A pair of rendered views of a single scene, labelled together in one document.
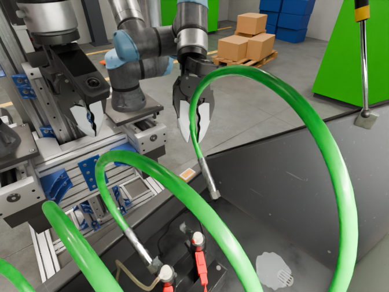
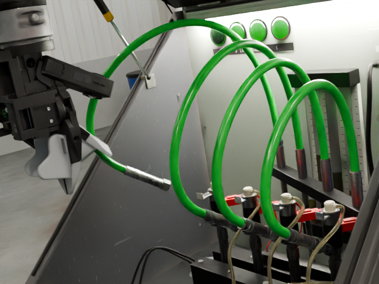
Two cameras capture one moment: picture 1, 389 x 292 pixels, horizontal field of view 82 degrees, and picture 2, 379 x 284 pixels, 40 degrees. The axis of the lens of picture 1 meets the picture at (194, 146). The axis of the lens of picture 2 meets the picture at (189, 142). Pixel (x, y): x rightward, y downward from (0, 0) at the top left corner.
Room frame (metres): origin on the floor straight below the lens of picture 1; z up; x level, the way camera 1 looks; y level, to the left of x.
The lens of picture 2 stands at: (0.15, 0.90, 1.44)
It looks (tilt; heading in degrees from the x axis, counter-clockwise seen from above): 14 degrees down; 276
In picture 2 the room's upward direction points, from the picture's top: 9 degrees counter-clockwise
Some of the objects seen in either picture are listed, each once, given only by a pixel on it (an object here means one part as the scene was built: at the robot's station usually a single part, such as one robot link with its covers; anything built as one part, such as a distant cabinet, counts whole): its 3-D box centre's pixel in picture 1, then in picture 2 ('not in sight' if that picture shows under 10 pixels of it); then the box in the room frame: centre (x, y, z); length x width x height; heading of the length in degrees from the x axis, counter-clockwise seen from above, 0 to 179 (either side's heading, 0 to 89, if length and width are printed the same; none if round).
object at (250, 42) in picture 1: (247, 40); not in sight; (4.62, -1.03, 0.39); 1.20 x 0.85 x 0.79; 140
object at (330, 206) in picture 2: not in sight; (330, 210); (0.03, 0.16, 1.12); 0.02 x 0.02 x 0.03
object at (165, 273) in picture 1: (165, 273); (249, 195); (0.15, 0.05, 1.12); 0.02 x 0.02 x 0.03
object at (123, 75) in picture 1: (123, 66); not in sight; (0.90, 0.29, 1.20); 0.13 x 0.12 x 0.14; 117
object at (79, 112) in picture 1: (77, 119); (57, 167); (0.40, 0.25, 1.27); 0.06 x 0.03 x 0.09; 48
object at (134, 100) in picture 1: (127, 93); not in sight; (0.89, 0.29, 1.09); 0.15 x 0.15 x 0.10
